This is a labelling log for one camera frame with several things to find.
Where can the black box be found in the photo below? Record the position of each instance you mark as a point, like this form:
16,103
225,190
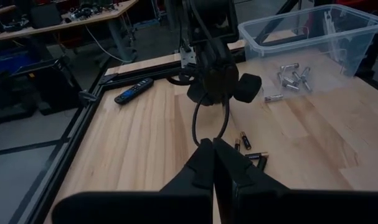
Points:
51,84

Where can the black monitor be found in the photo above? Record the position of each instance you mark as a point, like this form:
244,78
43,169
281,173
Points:
45,15

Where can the black remote control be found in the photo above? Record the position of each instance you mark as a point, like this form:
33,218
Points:
134,91

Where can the grey clamp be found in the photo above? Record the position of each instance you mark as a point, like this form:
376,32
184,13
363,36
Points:
87,96

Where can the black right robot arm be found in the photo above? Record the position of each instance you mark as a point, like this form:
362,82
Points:
207,18

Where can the dark blue crate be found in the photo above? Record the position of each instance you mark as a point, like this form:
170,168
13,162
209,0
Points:
8,62

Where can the clear plastic storage bin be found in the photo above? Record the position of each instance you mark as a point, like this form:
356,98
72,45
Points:
347,37

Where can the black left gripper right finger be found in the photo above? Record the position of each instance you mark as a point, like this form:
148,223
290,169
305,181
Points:
238,177

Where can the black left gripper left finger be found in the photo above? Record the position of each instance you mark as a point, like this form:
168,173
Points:
201,174

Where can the silver metal bracket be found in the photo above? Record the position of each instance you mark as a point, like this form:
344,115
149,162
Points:
187,57

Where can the silver black Energizer battery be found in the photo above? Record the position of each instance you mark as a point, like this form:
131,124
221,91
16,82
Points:
290,66
289,81
273,98
305,73
292,88
307,86
296,76

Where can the wooden background desk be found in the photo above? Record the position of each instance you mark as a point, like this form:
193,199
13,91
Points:
83,20

